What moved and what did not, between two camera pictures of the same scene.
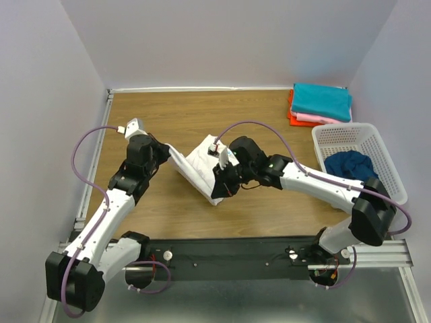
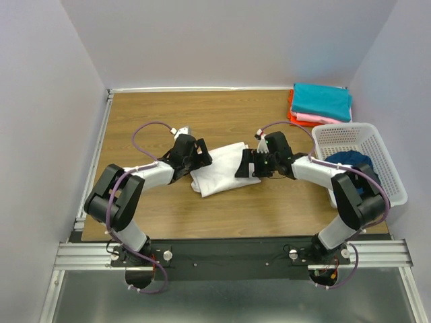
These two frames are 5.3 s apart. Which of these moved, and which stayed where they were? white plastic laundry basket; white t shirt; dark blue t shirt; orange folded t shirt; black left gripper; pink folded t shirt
Moved: white t shirt; black left gripper
Stayed: white plastic laundry basket; dark blue t shirt; orange folded t shirt; pink folded t shirt
